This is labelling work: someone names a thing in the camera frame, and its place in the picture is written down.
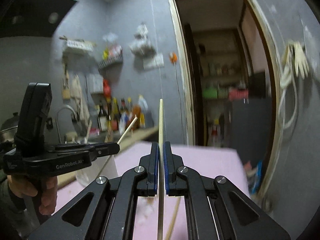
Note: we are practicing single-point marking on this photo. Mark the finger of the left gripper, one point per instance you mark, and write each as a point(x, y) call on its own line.
point(95, 150)

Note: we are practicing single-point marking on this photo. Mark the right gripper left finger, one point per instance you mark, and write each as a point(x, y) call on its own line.
point(106, 208)

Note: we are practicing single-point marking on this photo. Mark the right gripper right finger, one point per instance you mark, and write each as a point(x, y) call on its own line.
point(215, 208)

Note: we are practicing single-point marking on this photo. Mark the bamboo chopstick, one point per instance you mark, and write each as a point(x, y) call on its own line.
point(127, 130)
point(161, 173)

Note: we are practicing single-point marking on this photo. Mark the person left hand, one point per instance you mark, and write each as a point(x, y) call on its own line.
point(21, 187)

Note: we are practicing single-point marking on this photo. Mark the dark bottle white label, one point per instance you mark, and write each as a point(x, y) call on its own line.
point(102, 118)

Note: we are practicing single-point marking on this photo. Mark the steel pot on stove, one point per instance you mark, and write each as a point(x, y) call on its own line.
point(9, 128)

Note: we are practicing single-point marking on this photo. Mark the curved steel faucet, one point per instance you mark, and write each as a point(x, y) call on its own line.
point(65, 116)

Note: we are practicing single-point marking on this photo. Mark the thick brown chopstick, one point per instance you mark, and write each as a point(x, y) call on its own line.
point(173, 220)

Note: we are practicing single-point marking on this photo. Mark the beige hanging dish cloth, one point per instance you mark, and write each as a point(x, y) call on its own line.
point(80, 102)

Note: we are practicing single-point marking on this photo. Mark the red plastic bag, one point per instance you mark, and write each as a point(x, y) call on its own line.
point(106, 89)

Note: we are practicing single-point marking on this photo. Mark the wooden cutting board hanging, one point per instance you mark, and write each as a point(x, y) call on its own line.
point(66, 95)

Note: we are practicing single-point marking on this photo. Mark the dark grey cabinet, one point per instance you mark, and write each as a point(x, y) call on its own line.
point(249, 123)

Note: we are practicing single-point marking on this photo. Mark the hanging plastic bag of garlic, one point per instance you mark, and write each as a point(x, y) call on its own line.
point(141, 46)

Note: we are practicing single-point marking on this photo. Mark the red cloth on cabinet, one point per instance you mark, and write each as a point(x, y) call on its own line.
point(238, 94)

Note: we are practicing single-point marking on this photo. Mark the black range hood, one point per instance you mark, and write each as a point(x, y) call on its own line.
point(34, 17)

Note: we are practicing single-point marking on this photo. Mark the white rubber gloves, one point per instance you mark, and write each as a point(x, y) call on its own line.
point(294, 64)

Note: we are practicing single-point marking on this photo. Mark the white wall calendar box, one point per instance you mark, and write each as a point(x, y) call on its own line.
point(95, 83)

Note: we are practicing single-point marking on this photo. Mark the grey wall shelf rack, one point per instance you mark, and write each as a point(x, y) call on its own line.
point(110, 61)

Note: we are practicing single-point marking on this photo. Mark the white wall basket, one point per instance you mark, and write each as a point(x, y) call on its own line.
point(77, 46)

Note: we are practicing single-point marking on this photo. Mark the white wall socket panel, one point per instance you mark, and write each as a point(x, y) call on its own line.
point(154, 61)

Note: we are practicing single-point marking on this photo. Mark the orange wall hook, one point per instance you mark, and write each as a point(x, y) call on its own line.
point(173, 58)

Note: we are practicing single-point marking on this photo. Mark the wooden door frame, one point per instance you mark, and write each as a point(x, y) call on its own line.
point(269, 45)

